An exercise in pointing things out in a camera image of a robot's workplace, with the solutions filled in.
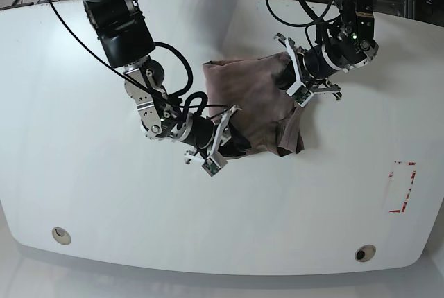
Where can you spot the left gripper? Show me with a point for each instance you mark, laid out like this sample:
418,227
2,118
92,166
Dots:
312,67

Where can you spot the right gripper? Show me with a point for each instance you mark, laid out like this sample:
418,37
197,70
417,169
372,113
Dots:
214,136

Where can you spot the mauve t-shirt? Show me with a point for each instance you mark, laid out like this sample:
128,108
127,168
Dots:
269,118

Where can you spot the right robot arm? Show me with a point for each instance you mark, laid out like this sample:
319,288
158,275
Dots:
122,31

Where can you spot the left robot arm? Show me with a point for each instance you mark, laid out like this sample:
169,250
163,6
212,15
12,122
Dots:
342,43

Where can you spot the red tape rectangle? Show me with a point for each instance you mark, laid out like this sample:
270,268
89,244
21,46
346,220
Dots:
400,184

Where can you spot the right table grommet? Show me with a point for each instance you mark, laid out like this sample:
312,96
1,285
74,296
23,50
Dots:
365,253

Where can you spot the table grommet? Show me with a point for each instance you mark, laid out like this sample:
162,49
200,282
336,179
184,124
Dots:
61,236
365,253

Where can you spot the left table grommet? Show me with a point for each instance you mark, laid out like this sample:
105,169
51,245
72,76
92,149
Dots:
61,236

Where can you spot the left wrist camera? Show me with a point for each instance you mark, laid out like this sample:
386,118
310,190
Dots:
300,93

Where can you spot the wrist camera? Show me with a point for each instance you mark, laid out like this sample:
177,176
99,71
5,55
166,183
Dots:
300,93
212,165

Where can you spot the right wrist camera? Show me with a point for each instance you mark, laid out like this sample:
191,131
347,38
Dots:
212,165

